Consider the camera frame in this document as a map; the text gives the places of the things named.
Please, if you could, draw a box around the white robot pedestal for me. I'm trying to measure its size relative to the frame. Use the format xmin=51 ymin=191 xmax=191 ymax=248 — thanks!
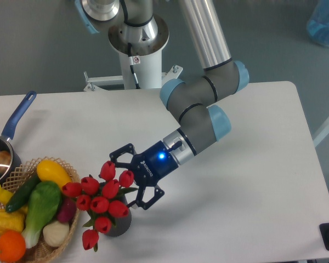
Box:
xmin=83 ymin=15 xmax=184 ymax=92

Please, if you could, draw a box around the dark grey ribbed vase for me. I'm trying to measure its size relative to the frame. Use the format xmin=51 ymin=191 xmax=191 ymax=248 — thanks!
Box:
xmin=95 ymin=188 xmax=132 ymax=237

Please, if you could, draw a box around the purple red radish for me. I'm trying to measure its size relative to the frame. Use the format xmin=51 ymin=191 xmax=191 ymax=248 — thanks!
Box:
xmin=56 ymin=198 xmax=77 ymax=223

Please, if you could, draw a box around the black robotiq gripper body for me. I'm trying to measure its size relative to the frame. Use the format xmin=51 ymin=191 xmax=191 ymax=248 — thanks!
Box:
xmin=130 ymin=141 xmax=178 ymax=186

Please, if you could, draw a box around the yellow bell pepper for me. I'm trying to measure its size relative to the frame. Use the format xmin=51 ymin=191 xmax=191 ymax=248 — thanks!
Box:
xmin=0 ymin=209 xmax=25 ymax=236

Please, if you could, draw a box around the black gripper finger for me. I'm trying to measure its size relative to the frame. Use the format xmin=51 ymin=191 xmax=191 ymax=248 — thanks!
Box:
xmin=127 ymin=185 xmax=165 ymax=210
xmin=109 ymin=143 xmax=139 ymax=168

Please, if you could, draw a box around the green bok choy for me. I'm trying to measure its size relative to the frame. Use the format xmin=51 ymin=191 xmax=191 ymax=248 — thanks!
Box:
xmin=22 ymin=181 xmax=61 ymax=249

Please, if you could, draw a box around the white garlic bulb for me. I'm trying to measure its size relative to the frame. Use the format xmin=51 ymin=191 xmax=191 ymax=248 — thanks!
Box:
xmin=43 ymin=220 xmax=70 ymax=247

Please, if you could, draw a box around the brown bread roll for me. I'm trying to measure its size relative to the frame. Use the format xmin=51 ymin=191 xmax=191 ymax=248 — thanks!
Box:
xmin=0 ymin=151 xmax=11 ymax=175

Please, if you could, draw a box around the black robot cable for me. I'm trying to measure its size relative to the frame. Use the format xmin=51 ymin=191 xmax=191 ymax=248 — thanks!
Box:
xmin=127 ymin=42 xmax=141 ymax=90

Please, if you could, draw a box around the yellow squash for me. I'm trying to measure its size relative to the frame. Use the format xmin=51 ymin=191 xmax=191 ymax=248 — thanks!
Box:
xmin=36 ymin=159 xmax=76 ymax=192

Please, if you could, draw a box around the orange fruit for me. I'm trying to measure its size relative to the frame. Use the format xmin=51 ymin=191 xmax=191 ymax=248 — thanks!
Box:
xmin=0 ymin=231 xmax=26 ymax=262

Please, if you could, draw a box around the blue handled saucepan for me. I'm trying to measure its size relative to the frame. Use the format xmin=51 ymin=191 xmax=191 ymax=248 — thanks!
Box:
xmin=0 ymin=91 xmax=37 ymax=184

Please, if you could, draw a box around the blue plastic bag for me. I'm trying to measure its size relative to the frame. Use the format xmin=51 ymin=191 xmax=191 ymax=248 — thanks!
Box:
xmin=307 ymin=1 xmax=329 ymax=47

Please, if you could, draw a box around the woven wicker basket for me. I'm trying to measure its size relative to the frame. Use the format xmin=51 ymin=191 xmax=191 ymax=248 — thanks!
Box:
xmin=0 ymin=156 xmax=83 ymax=263

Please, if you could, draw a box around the yellow gourd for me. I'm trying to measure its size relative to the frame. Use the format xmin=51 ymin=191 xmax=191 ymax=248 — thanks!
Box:
xmin=0 ymin=184 xmax=28 ymax=215

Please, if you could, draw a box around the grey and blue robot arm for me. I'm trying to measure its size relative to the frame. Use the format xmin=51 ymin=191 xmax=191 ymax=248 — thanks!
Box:
xmin=75 ymin=1 xmax=249 ymax=209

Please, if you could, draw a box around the red tulip bouquet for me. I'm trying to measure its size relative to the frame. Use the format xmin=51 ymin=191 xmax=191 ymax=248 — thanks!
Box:
xmin=63 ymin=161 xmax=137 ymax=251

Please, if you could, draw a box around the green cucumber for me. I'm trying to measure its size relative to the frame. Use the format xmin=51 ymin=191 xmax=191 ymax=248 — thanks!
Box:
xmin=5 ymin=174 xmax=41 ymax=213

